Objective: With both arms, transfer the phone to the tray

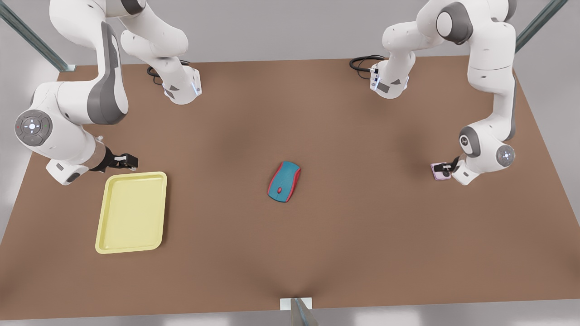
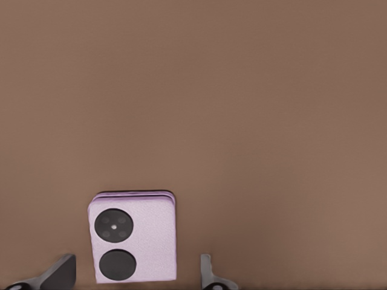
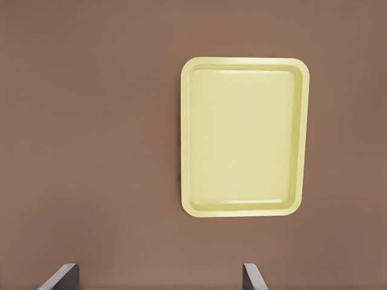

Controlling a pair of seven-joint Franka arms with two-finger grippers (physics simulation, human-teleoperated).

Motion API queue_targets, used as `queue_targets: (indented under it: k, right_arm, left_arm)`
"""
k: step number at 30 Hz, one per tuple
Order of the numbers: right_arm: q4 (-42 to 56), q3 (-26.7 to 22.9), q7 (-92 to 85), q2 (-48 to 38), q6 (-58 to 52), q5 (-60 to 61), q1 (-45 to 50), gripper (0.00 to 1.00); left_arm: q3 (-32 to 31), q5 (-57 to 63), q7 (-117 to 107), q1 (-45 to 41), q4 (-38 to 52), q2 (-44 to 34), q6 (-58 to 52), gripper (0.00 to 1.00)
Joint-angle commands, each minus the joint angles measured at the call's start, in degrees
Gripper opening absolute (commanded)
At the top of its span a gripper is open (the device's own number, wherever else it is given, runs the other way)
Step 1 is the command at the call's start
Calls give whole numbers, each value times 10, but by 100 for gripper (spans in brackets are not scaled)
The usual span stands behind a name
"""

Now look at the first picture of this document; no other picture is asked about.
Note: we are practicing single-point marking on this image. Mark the small pink box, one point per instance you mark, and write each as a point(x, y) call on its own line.
point(437, 172)

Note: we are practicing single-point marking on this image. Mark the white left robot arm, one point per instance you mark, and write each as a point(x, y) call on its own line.
point(491, 59)

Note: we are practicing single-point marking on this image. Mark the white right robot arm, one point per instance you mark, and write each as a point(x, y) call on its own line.
point(68, 99)

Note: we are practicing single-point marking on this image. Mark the yellow rectangular tray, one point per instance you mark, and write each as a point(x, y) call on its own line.
point(131, 213)

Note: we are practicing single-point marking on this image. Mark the teal and red computer mouse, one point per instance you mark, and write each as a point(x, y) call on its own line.
point(284, 182)

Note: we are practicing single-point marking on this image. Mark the silver frame post with foot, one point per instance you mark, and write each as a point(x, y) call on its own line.
point(301, 312)

